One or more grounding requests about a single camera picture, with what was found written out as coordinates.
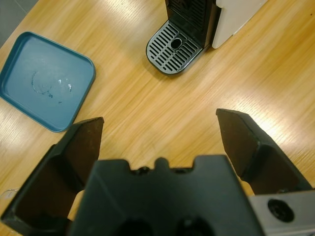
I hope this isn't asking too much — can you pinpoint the metal grate drip tray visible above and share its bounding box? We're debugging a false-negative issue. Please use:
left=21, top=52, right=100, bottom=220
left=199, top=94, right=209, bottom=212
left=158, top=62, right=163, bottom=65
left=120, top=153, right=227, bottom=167
left=146, top=20, right=204, bottom=76

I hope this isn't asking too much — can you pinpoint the teal plastic tray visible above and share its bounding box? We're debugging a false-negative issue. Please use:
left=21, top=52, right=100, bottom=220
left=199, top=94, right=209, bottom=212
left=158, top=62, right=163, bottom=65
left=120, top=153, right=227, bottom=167
left=0, top=31, right=96, bottom=133

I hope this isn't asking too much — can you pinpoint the white capsule coffee machine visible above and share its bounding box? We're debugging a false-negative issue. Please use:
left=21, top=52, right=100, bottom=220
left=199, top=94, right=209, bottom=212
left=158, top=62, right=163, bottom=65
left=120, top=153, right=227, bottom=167
left=164, top=0, right=269, bottom=50

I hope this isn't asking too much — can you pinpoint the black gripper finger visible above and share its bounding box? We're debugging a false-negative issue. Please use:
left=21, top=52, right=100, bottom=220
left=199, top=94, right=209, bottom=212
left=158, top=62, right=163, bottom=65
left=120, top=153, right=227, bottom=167
left=216, top=108, right=315, bottom=197
left=0, top=117, right=105, bottom=236

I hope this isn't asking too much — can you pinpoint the clear drinking glass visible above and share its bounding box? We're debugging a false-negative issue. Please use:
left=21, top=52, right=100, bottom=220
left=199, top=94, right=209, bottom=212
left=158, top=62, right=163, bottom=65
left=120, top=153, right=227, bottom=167
left=0, top=187, right=22, bottom=205

